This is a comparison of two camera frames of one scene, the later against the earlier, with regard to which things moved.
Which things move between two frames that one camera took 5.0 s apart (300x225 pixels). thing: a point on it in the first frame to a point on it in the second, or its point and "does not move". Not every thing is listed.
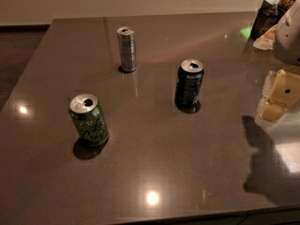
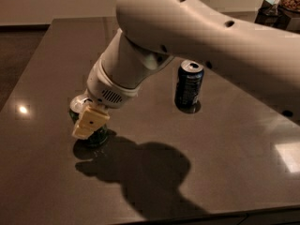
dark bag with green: [267, 17] does not move
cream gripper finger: [281, 90] to [111, 95]
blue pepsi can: [188, 85] does not move
